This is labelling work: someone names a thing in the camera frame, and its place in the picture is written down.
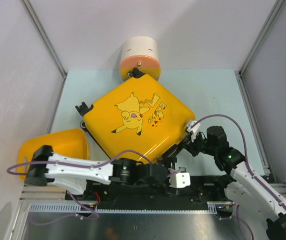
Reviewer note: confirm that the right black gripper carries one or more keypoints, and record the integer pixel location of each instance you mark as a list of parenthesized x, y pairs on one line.
[(189, 145)]

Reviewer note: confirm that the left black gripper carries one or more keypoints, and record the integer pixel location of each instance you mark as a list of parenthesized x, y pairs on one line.
[(164, 187)]

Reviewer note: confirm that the yellow Pikachu suitcase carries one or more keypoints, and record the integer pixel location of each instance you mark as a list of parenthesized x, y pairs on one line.
[(140, 118)]

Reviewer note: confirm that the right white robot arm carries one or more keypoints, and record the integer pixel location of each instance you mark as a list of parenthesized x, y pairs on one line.
[(240, 183)]

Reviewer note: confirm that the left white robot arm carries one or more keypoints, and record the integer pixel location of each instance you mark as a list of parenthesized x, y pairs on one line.
[(73, 174)]

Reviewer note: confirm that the yellow plastic basket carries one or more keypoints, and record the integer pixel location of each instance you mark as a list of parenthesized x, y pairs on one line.
[(70, 143)]

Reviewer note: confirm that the pastel round drawer box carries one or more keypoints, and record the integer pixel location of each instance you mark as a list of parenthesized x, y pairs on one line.
[(140, 52)]

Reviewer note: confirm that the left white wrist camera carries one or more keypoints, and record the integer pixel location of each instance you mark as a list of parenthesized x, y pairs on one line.
[(179, 178)]

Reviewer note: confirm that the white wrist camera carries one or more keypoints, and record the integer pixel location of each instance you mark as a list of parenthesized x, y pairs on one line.
[(179, 178), (192, 129)]

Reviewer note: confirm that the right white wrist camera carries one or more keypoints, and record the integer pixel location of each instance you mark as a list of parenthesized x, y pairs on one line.
[(192, 129)]

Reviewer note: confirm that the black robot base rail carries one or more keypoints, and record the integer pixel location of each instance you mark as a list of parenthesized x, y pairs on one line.
[(203, 191)]

